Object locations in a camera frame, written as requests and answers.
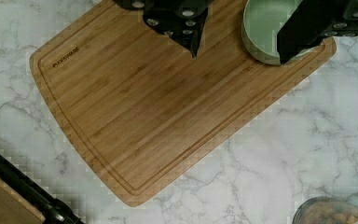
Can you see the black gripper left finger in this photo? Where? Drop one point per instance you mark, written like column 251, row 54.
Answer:
column 180, row 20

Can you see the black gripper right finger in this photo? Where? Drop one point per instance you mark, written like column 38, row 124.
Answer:
column 312, row 22

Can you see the light green bowl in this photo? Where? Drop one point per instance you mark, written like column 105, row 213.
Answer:
column 263, row 19

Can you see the bamboo cutting board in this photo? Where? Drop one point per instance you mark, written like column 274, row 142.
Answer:
column 139, row 109

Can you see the glass jar of pasta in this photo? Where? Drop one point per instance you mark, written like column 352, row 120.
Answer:
column 325, row 210

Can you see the black drawer handle bar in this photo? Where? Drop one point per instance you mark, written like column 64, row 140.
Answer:
column 53, row 210

